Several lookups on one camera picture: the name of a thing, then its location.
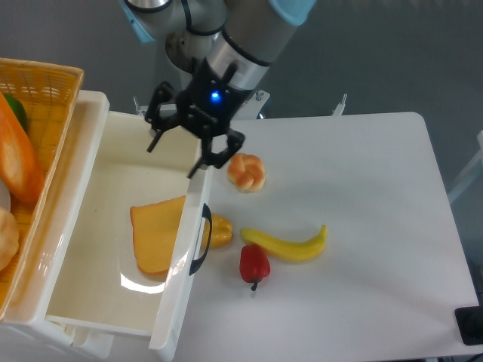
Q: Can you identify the yellow woven basket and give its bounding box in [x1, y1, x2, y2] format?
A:
[1, 58, 84, 315]

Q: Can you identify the red bell pepper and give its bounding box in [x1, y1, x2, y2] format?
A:
[239, 244, 271, 291]

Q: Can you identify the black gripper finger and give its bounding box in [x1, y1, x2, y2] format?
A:
[187, 126, 246, 179]
[144, 81, 180, 152]

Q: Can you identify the yellow banana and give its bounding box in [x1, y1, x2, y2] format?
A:
[239, 225, 328, 262]

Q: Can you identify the black device at edge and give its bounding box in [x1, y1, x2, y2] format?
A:
[454, 306, 482, 345]

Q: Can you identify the black drawer handle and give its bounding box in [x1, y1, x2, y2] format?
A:
[189, 204, 213, 275]

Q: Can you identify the white drawer cabinet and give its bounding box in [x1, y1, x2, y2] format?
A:
[0, 89, 178, 362]

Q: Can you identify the white upper drawer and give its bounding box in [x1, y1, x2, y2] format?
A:
[45, 109, 215, 351]

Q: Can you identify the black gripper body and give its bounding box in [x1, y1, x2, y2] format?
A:
[176, 60, 251, 138]

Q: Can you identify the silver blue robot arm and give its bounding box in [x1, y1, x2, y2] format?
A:
[121, 1, 315, 176]

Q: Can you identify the green pepper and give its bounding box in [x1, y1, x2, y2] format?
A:
[4, 94, 29, 133]

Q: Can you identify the round bread bun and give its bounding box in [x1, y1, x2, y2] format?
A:
[0, 207, 20, 270]

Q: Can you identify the orange baguette loaf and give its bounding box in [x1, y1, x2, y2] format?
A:
[1, 94, 45, 203]

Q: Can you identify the knotted bread roll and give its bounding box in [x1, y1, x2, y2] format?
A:
[226, 153, 266, 192]

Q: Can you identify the yellow bell pepper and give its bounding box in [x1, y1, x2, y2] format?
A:
[201, 214, 232, 249]

